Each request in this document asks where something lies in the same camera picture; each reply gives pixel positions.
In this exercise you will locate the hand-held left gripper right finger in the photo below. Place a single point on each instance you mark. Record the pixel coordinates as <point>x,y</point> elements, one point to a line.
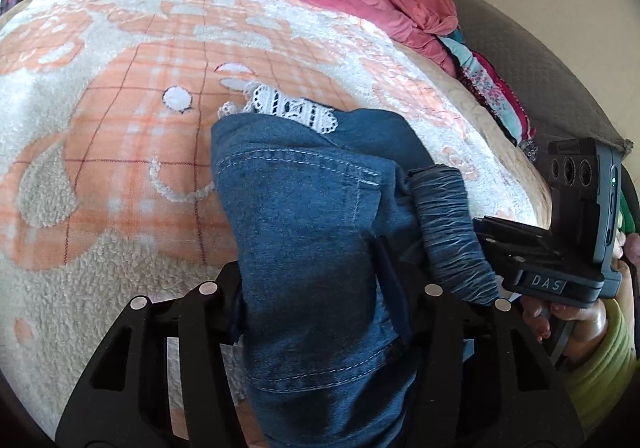
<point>440,353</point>

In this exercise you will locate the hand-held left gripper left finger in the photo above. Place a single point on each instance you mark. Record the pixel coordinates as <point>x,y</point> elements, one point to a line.
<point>225,308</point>

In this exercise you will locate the blue denim garment with lace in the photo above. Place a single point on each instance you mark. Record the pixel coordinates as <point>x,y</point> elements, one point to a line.
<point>310,228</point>

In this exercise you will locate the person's right forearm green sleeve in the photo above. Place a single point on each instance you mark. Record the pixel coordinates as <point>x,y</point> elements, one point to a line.
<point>610,378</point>

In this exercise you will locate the person's right hand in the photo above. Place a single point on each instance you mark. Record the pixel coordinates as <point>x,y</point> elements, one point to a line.
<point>592,328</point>

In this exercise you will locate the green folded cloth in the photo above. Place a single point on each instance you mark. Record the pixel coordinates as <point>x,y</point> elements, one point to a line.
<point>629,213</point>

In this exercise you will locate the mauve cloth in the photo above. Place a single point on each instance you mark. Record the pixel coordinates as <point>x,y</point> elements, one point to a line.
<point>634,248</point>

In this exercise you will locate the beige bedspread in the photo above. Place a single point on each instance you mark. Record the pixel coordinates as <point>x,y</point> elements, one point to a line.
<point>480,138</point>

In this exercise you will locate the stack of colourful folded cloths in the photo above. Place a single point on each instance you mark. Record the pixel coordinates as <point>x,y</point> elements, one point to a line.
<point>492,88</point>

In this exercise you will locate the grey quilted headboard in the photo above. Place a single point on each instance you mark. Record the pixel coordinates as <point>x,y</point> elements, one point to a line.
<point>525,43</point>

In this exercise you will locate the peach white printed blanket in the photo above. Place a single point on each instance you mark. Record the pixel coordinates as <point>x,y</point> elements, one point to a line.
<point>125,128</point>

